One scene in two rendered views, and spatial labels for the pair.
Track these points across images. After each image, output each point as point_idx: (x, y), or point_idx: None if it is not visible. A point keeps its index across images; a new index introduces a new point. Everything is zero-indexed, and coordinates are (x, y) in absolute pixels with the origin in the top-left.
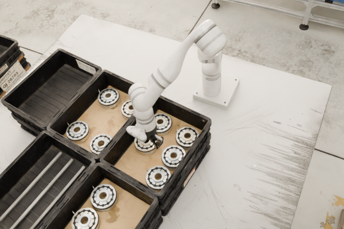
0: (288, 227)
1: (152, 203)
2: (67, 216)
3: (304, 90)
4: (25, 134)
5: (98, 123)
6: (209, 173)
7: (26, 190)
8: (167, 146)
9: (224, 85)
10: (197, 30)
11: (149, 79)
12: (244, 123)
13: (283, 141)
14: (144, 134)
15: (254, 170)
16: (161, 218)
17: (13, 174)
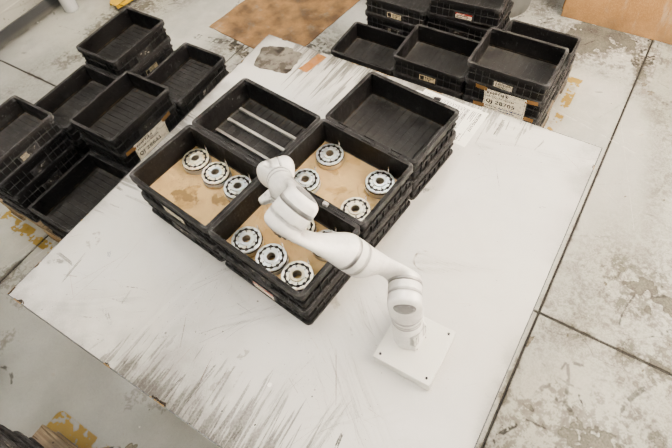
0: (174, 411)
1: (201, 223)
2: (224, 158)
3: None
4: None
5: (342, 177)
6: (270, 321)
7: (265, 122)
8: (293, 254)
9: (416, 357)
10: (287, 187)
11: (277, 166)
12: (344, 384)
13: (301, 441)
14: (264, 199)
15: (261, 382)
16: (223, 259)
17: (278, 104)
